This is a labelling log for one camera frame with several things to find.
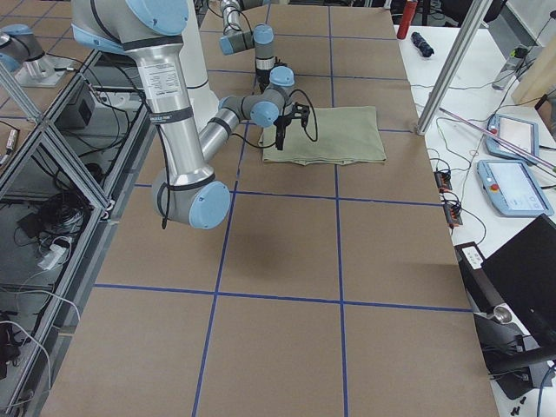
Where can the aluminium frame rail right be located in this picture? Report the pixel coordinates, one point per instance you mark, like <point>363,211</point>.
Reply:
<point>62,192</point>

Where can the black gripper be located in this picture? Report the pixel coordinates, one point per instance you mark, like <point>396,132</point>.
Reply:
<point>262,81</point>
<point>283,122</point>

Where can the orange terminal block strip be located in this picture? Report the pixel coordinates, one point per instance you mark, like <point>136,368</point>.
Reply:
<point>450,201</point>

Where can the far blue teach pendant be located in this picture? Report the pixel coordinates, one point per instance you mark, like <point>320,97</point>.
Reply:
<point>521,133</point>

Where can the near blue teach pendant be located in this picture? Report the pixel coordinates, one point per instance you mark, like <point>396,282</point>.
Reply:
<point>512,190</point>

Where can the olive green long-sleeve shirt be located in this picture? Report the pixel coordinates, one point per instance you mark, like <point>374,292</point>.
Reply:
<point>342,136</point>

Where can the red bottle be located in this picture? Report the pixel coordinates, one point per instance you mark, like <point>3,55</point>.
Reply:
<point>406,18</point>

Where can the aluminium frame post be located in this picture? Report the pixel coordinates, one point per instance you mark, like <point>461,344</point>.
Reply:
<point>468,29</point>

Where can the black power adapter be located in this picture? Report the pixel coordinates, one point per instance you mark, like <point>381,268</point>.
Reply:
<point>486,299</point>

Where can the blue teach pendant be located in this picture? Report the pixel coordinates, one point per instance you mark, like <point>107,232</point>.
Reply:
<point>512,190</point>
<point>521,133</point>

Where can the black box under frame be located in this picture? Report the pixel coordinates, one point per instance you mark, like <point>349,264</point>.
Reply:
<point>78,112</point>

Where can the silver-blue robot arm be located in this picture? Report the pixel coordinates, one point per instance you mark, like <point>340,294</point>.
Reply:
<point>150,32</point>
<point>238,36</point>

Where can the black monitor on stand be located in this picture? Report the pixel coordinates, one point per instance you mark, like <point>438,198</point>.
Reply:
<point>522,272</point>

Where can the folded dark blue umbrella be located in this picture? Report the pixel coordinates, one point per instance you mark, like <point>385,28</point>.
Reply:
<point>421,44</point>

